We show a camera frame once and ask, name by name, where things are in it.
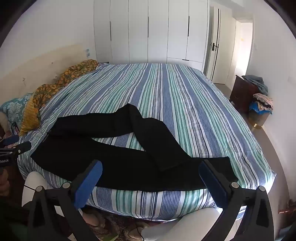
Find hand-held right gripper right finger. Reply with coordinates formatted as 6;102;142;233
198;159;281;241

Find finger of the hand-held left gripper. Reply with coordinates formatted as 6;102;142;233
0;135;20;146
0;141;32;160

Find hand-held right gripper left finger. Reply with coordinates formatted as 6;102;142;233
27;159;103;241

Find black pants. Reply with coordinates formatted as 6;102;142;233
31;103;238;193

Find yellow dotted pillow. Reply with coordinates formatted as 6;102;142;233
19;94;42;137

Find teal patterned pillow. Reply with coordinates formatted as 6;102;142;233
0;93;34;127

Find patterned rug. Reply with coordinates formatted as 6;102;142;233
79;209;148;241

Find white chair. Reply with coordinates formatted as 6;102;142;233
22;171;247;241

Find beige headboard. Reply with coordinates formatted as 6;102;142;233
0;44;89;105

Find laundry basket with gold base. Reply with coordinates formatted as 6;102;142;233
248;110;270;130

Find orange floral blanket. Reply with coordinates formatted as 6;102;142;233
32;59;100;112

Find striped bed sheet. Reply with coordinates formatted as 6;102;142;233
17;62;277;220

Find dark wooden cabinet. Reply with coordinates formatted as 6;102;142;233
229;75;259;114

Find blue-grey clothes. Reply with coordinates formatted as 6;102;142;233
242;75;269;96

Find white door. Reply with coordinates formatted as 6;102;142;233
206;6;237;85

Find white wardrobe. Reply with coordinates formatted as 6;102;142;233
94;0;210;73

